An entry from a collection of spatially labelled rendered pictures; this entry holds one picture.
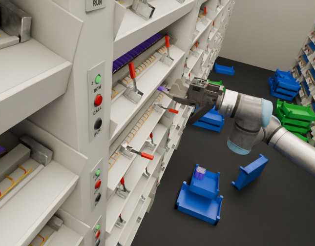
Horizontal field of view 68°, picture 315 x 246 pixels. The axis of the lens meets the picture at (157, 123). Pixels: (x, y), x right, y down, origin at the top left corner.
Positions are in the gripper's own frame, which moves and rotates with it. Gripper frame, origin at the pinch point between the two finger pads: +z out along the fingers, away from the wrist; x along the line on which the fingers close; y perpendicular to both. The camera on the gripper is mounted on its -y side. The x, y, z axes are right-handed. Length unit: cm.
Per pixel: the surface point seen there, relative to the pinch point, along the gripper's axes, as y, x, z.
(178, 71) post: 2.5, -14.9, -0.3
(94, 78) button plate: 27, 51, -2
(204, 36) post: 1, -85, 1
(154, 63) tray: 13.7, 9.3, 3.0
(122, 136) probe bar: -3.3, 27.2, 4.2
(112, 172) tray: -6.8, 38.0, 1.8
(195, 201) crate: -101, -38, -26
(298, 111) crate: -80, -186, -106
